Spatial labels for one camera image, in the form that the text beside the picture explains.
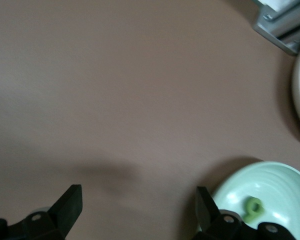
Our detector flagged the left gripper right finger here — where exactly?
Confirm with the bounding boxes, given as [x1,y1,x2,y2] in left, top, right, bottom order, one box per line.
[194,186,298,240]

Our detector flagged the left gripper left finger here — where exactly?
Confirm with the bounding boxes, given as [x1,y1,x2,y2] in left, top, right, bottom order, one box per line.
[0,184,83,240]

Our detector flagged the green foam letter P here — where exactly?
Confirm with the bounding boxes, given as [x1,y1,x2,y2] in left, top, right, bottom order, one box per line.
[243,196,265,223]

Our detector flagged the pale green round plate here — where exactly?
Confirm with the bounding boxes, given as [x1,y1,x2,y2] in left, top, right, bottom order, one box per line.
[211,161,300,240]

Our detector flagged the brown table cover sheet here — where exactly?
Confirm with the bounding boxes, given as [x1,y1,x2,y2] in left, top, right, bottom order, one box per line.
[0,0,300,240]

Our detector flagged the grey metal mounting bracket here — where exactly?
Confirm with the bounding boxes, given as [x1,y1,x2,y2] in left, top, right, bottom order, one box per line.
[251,0,300,56]

